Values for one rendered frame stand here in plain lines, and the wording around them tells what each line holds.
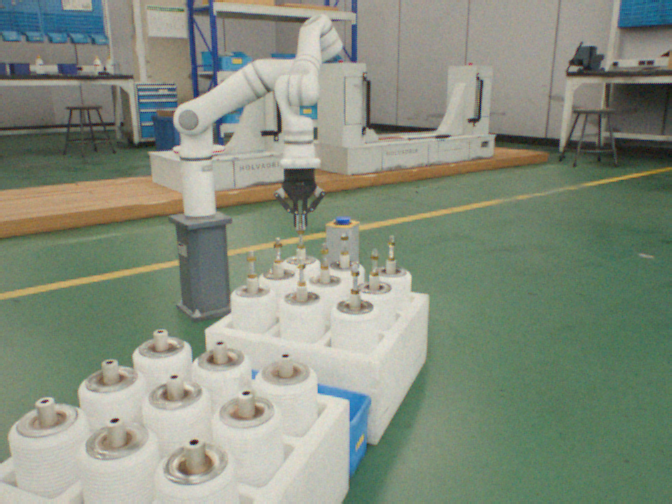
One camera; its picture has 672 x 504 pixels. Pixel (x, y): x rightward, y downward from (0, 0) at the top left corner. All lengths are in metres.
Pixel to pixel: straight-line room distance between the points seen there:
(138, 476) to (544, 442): 0.79
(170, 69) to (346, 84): 4.08
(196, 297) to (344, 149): 2.32
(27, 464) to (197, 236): 0.97
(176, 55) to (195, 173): 6.05
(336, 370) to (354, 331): 0.08
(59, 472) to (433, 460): 0.65
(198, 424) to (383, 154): 3.35
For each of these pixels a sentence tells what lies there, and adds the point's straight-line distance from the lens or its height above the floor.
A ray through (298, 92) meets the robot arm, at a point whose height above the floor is 0.66.
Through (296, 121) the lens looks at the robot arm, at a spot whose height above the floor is 0.60.
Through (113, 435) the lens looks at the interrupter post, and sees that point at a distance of 0.79.
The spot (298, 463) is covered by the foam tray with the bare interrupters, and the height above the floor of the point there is 0.18.
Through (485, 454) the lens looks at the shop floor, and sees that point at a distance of 1.19.
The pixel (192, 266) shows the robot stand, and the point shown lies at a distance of 1.72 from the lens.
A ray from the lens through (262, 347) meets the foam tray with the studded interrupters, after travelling 1.19.
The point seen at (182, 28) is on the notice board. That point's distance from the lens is 7.74.
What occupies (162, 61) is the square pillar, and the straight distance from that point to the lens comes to 7.62.
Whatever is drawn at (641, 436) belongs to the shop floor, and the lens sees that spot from 1.35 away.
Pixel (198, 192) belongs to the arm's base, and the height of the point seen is 0.38.
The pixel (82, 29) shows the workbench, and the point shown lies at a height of 1.24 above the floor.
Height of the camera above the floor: 0.68
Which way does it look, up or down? 17 degrees down
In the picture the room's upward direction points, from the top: straight up
